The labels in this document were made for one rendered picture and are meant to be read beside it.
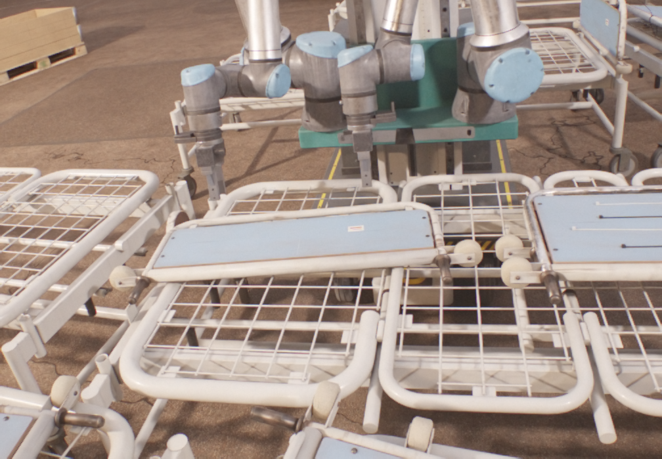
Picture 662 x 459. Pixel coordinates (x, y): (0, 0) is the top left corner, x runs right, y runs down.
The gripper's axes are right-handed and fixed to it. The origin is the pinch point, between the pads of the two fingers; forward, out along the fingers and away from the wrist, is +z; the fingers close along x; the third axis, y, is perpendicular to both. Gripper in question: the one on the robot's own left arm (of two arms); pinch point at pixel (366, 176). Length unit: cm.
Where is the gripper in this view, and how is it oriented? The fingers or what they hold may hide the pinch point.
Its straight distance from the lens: 160.3
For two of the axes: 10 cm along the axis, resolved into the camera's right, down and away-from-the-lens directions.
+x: -1.0, 3.0, -9.5
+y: -9.9, 0.8, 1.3
